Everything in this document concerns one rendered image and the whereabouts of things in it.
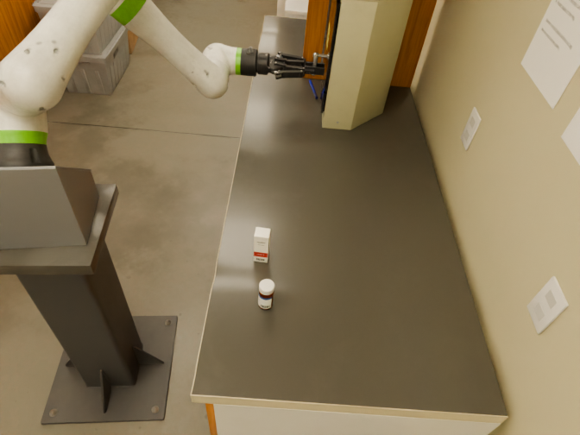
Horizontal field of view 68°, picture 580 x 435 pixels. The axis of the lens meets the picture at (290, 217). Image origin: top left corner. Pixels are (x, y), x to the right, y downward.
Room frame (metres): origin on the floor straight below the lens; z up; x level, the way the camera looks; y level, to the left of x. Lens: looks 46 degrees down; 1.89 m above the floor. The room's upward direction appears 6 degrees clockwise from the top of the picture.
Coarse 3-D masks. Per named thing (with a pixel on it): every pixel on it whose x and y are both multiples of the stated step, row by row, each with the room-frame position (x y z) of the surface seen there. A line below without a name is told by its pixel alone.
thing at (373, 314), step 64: (256, 128) 1.35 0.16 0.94; (320, 128) 1.40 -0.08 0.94; (384, 128) 1.45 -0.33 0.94; (256, 192) 1.00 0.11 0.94; (320, 192) 1.04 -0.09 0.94; (384, 192) 1.07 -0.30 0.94; (320, 256) 0.77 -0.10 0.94; (384, 256) 0.80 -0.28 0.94; (448, 256) 0.83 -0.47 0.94; (256, 320) 0.55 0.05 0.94; (320, 320) 0.57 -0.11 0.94; (384, 320) 0.59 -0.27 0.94; (448, 320) 0.61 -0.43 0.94; (192, 384) 0.38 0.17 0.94; (256, 384) 0.39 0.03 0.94; (320, 384) 0.41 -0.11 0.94; (384, 384) 0.42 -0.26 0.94; (448, 384) 0.44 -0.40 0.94
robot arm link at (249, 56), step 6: (246, 48) 1.46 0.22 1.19; (252, 48) 1.46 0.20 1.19; (246, 54) 1.43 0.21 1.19; (252, 54) 1.43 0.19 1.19; (258, 54) 1.45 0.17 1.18; (240, 60) 1.41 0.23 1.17; (246, 60) 1.41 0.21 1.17; (252, 60) 1.42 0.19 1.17; (240, 66) 1.41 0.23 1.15; (246, 66) 1.41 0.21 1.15; (252, 66) 1.41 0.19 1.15; (246, 72) 1.41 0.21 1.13; (252, 72) 1.41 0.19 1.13
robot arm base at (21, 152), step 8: (0, 144) 0.78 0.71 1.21; (8, 144) 0.78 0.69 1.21; (16, 144) 0.79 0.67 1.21; (24, 144) 0.80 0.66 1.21; (32, 144) 0.81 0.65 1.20; (40, 144) 0.83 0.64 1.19; (0, 152) 0.77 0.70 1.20; (8, 152) 0.77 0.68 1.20; (16, 152) 0.77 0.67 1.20; (24, 152) 0.78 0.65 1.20; (32, 152) 0.80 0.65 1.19; (40, 152) 0.81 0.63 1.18; (0, 160) 0.75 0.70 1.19; (8, 160) 0.75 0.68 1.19; (16, 160) 0.76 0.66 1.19; (24, 160) 0.77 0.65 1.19; (32, 160) 0.78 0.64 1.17; (40, 160) 0.79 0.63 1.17; (48, 160) 0.81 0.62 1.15
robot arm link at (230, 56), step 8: (208, 48) 1.44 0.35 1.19; (216, 48) 1.42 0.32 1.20; (224, 48) 1.44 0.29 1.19; (232, 48) 1.45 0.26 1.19; (240, 48) 1.45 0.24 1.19; (208, 56) 1.39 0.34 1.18; (216, 56) 1.38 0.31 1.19; (224, 56) 1.41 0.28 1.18; (232, 56) 1.42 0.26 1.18; (240, 56) 1.42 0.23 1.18; (232, 64) 1.40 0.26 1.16; (232, 72) 1.41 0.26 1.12; (240, 72) 1.41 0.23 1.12
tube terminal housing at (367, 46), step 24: (360, 0) 1.41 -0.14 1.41; (384, 0) 1.43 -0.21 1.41; (408, 0) 1.53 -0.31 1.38; (360, 24) 1.41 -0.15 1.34; (384, 24) 1.45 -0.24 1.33; (336, 48) 1.40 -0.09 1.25; (360, 48) 1.41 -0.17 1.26; (384, 48) 1.48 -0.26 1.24; (336, 72) 1.40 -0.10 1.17; (360, 72) 1.41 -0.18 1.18; (384, 72) 1.51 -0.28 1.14; (336, 96) 1.40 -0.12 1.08; (360, 96) 1.42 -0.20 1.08; (384, 96) 1.54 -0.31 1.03; (336, 120) 1.41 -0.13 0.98; (360, 120) 1.45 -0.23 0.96
